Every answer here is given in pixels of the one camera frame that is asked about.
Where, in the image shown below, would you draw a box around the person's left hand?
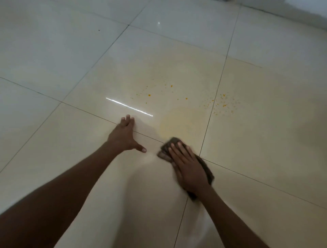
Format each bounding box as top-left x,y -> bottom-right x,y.
106,115 -> 147,153

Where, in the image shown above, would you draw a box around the person's right hand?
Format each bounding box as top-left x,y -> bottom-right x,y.
168,142 -> 212,197

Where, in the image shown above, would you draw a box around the dark brown cleaning cloth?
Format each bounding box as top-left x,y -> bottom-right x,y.
157,137 -> 214,201

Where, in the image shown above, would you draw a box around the person's left forearm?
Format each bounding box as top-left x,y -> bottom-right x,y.
0,141 -> 122,248

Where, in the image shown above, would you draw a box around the person's right forearm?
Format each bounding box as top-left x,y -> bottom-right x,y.
194,186 -> 269,248

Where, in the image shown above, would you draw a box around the orange food crumbs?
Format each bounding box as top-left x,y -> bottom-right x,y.
130,84 -> 242,116

